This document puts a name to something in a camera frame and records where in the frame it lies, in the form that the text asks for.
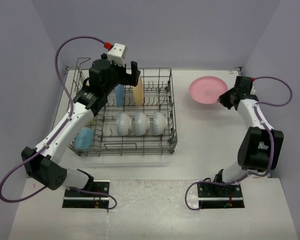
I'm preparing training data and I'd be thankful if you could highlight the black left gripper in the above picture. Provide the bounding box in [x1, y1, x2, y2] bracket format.
[103, 53, 141, 94]

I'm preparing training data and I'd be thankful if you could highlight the orange plastic plate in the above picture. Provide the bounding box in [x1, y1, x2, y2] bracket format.
[132, 76, 144, 107]

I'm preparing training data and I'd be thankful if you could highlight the blue plastic plate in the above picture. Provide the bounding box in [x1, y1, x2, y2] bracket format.
[115, 84, 124, 107]

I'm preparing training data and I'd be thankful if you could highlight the pink plastic plate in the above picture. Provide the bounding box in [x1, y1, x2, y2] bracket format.
[189, 76, 228, 105]

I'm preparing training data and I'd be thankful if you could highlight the grey wire dish rack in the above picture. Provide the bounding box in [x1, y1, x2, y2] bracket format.
[69, 67, 178, 157]

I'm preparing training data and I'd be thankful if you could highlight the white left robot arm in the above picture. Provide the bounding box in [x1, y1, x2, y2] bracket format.
[21, 55, 140, 197]

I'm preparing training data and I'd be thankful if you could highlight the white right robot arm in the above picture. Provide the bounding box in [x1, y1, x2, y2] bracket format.
[213, 76, 284, 197]

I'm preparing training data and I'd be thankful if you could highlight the white ceramic bowl middle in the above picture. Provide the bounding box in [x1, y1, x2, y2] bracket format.
[135, 112, 150, 136]

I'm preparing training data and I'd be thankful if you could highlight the white ceramic bowl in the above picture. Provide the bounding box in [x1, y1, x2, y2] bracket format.
[135, 112, 150, 136]
[153, 112, 168, 136]
[116, 112, 133, 136]

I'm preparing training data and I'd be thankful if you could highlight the white ceramic bowl left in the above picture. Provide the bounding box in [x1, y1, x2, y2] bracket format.
[116, 112, 133, 136]

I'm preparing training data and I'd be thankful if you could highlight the white ceramic bowl right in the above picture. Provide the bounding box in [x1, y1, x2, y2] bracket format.
[153, 112, 168, 136]

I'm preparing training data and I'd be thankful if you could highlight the yellow-green plastic cup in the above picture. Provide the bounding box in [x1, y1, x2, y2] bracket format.
[86, 117, 96, 128]

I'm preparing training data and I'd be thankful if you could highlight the blue plastic cup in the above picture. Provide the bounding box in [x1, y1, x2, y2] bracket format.
[74, 127, 94, 149]

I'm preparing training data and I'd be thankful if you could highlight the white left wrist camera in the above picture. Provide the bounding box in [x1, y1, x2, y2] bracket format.
[107, 43, 127, 67]

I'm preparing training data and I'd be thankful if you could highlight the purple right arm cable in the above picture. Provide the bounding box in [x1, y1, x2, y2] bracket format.
[184, 76, 294, 211]

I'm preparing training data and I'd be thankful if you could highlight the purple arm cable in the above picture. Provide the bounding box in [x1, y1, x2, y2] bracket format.
[184, 76, 294, 211]
[0, 35, 118, 210]

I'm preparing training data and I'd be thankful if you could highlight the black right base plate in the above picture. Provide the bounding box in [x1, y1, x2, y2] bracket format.
[197, 183, 245, 209]

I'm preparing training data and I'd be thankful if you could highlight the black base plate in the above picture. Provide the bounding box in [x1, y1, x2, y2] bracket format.
[197, 183, 245, 209]
[62, 180, 110, 209]

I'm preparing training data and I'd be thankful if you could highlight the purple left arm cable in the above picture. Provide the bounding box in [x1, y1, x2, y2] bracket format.
[0, 35, 118, 210]

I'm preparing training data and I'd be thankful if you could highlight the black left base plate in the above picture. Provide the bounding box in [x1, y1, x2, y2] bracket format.
[62, 180, 110, 209]

